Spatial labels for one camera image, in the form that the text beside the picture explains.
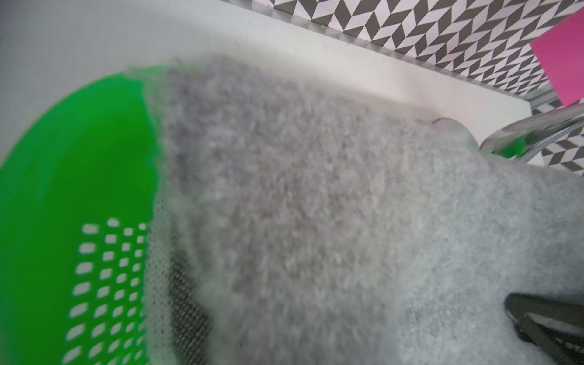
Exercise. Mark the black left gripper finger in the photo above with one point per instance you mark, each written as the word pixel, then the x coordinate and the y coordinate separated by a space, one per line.
pixel 556 327

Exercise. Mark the grey fuzzy scarf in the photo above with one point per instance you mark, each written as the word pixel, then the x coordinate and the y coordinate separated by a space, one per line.
pixel 318 230

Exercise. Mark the black grey block scarf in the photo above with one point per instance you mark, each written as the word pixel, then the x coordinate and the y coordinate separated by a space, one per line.
pixel 177 328

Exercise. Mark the green plastic perforated basket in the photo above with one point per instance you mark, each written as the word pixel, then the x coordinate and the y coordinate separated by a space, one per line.
pixel 77 197

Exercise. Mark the chrome pink jewellery stand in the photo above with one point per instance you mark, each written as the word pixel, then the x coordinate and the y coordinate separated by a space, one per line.
pixel 555 129

